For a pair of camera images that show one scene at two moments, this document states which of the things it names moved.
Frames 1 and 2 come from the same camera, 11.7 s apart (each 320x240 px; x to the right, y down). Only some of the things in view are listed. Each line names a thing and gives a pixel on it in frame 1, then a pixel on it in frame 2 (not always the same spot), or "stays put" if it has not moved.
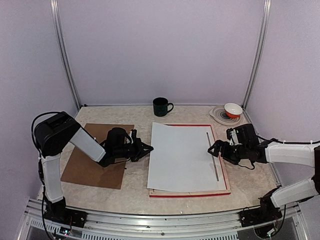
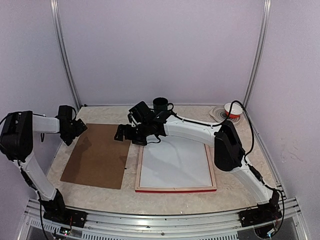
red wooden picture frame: (158, 193) -> (173, 189)
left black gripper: (140, 146) -> (81, 127)
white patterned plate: (220, 116) stays put
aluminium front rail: (288, 225) stays put
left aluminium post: (55, 13) stays put
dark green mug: (160, 106) stays put
